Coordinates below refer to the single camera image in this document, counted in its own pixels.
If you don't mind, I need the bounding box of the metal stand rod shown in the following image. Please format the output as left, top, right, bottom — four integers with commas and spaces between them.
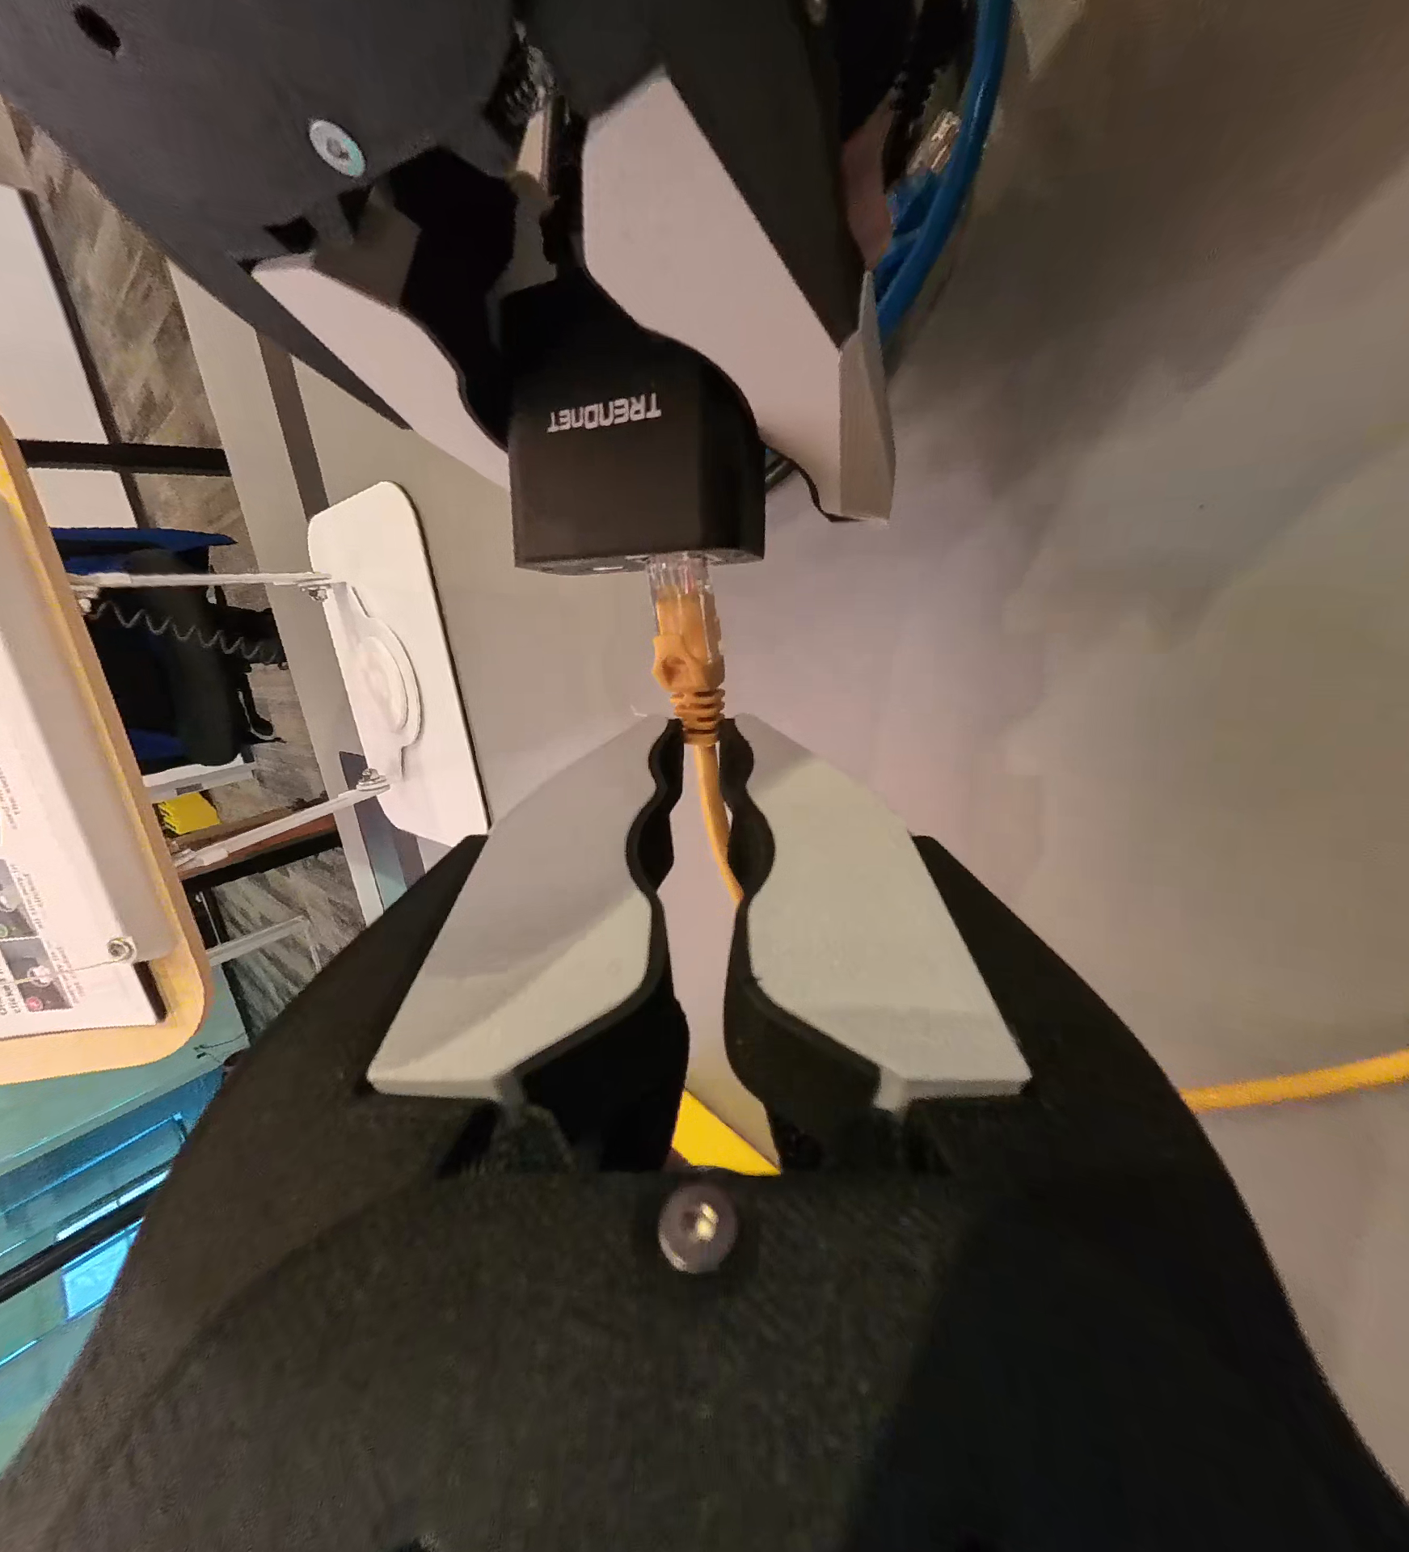
171, 775, 392, 874
69, 566, 337, 603

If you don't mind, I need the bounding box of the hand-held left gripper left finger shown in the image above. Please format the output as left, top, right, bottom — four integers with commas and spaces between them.
368, 715, 692, 1170

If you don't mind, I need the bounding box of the blue ethernet cable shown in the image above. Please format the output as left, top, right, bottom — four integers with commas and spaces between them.
869, 0, 1023, 353

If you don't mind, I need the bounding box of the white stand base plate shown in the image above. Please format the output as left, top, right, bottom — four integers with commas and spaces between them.
307, 480, 491, 838

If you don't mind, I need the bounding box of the black coiled cable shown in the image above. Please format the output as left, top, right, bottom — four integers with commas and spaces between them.
111, 599, 272, 665

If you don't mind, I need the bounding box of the printed instruction sheet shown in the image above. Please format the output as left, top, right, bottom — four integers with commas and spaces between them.
0, 594, 160, 1056

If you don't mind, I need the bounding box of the yellow ethernet cable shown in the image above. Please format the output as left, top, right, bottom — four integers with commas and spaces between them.
647, 548, 1409, 1109

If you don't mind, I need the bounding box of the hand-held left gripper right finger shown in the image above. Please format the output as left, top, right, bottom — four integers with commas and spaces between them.
722, 715, 1034, 1170

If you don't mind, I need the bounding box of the black ethernet splitter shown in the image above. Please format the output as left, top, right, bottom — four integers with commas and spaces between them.
498, 260, 770, 572

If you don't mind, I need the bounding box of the blue jacket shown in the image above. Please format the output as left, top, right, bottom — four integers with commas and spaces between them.
50, 526, 239, 577

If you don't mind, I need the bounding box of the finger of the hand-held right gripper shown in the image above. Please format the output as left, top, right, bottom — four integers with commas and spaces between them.
247, 155, 592, 485
581, 62, 900, 524

